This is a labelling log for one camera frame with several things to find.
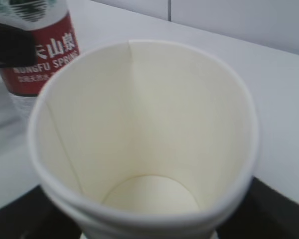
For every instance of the white paper cup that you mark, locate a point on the white paper cup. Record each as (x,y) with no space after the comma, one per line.
(145,139)

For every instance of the clear red-label water bottle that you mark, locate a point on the clear red-label water bottle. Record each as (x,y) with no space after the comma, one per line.
(56,45)

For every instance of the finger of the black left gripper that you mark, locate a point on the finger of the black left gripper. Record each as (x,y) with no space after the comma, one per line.
(17,47)

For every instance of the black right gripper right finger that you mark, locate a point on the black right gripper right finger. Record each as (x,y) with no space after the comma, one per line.
(263,214)

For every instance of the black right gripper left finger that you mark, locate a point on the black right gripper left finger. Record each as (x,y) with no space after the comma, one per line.
(33,216)

